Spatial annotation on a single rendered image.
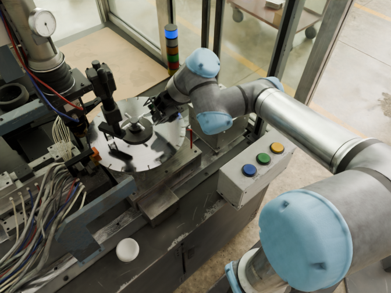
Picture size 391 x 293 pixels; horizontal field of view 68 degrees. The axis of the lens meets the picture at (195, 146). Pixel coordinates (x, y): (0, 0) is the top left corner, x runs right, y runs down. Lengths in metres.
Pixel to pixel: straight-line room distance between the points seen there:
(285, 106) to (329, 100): 2.09
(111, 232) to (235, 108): 0.60
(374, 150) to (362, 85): 2.52
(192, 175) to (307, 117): 0.62
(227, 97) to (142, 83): 0.85
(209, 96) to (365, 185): 0.39
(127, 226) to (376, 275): 1.42
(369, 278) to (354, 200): 1.59
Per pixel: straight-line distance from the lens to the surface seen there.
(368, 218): 0.39
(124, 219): 1.04
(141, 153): 0.93
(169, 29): 1.05
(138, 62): 1.61
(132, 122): 0.95
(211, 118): 0.65
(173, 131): 0.98
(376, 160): 0.46
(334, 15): 0.85
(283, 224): 0.37
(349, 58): 3.27
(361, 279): 1.94
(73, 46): 1.82
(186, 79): 0.70
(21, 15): 0.65
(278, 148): 1.02
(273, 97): 0.65
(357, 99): 2.83
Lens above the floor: 1.69
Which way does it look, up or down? 53 degrees down
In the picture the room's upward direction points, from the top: 1 degrees clockwise
